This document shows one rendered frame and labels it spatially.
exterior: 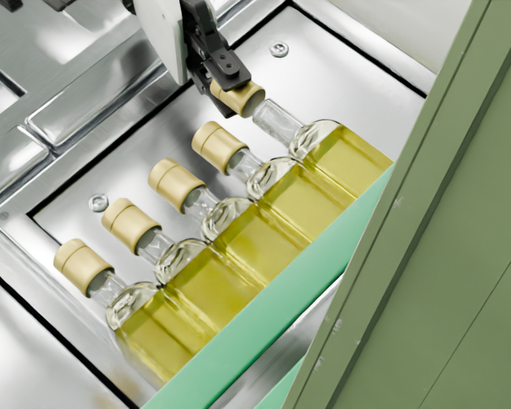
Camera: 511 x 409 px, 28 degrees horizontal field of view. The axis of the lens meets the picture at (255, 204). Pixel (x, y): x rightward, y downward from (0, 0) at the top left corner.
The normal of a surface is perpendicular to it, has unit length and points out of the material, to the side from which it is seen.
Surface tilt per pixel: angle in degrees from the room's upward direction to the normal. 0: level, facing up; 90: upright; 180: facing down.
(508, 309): 90
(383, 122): 90
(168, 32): 74
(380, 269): 89
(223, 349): 90
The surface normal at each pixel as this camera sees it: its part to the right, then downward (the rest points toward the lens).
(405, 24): -0.69, 0.58
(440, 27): -0.67, 0.44
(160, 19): -0.86, 0.40
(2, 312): 0.00, -0.51
